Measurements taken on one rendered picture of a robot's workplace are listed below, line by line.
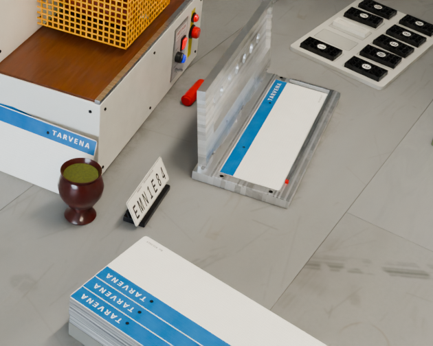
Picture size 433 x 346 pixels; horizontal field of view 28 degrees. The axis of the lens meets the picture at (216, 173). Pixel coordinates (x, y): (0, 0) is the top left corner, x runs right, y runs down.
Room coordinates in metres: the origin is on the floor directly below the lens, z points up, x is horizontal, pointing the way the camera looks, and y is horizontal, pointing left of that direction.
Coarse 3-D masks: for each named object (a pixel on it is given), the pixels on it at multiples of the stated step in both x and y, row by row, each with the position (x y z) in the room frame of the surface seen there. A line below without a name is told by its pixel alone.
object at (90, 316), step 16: (80, 288) 0.94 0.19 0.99; (80, 304) 0.91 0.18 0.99; (96, 304) 0.91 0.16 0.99; (80, 320) 0.91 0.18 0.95; (96, 320) 0.89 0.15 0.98; (112, 320) 0.89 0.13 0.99; (128, 320) 0.89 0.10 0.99; (80, 336) 0.91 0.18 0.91; (96, 336) 0.89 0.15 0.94; (112, 336) 0.88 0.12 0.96; (128, 336) 0.86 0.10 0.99; (144, 336) 0.86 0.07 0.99
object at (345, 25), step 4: (336, 20) 2.10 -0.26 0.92; (340, 20) 2.11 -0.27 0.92; (344, 20) 2.11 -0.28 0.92; (336, 24) 2.09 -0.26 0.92; (340, 24) 2.08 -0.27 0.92; (344, 24) 2.09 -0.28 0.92; (348, 24) 2.09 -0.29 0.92; (352, 24) 2.09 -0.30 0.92; (344, 28) 2.08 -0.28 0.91; (348, 28) 2.07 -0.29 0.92; (352, 28) 2.07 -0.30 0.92; (356, 28) 2.08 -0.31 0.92; (360, 28) 2.08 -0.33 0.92; (364, 28) 2.08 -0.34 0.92; (352, 32) 2.07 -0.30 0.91; (356, 32) 2.06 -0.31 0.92; (360, 32) 2.05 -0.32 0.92; (364, 32) 2.06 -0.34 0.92; (368, 32) 2.07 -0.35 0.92; (364, 36) 2.05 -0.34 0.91
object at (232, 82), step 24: (264, 0) 1.78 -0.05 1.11; (264, 24) 1.77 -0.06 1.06; (240, 48) 1.60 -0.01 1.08; (264, 48) 1.77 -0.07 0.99; (216, 72) 1.44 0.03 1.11; (240, 72) 1.60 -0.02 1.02; (216, 96) 1.46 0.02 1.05; (240, 96) 1.57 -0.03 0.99; (216, 120) 1.46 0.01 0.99; (216, 144) 1.42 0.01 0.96
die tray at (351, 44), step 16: (336, 16) 2.15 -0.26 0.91; (400, 16) 2.20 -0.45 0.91; (320, 32) 2.04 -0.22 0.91; (336, 32) 2.06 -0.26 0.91; (384, 32) 2.09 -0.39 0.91; (416, 32) 2.12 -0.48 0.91; (352, 48) 1.98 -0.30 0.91; (416, 48) 2.03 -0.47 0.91; (336, 64) 1.89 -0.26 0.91; (400, 64) 1.94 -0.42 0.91; (368, 80) 1.83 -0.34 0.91; (384, 80) 1.85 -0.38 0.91
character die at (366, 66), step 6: (348, 60) 1.90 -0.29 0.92; (354, 60) 1.90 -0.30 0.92; (360, 60) 1.91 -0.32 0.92; (348, 66) 1.88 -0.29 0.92; (354, 66) 1.88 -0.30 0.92; (360, 66) 1.88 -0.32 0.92; (366, 66) 1.88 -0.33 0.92; (372, 66) 1.89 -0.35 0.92; (378, 66) 1.89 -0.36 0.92; (360, 72) 1.86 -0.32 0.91; (366, 72) 1.85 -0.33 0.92; (372, 72) 1.86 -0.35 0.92; (378, 72) 1.87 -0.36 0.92; (384, 72) 1.87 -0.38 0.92; (372, 78) 1.84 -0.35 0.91; (378, 78) 1.84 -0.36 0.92
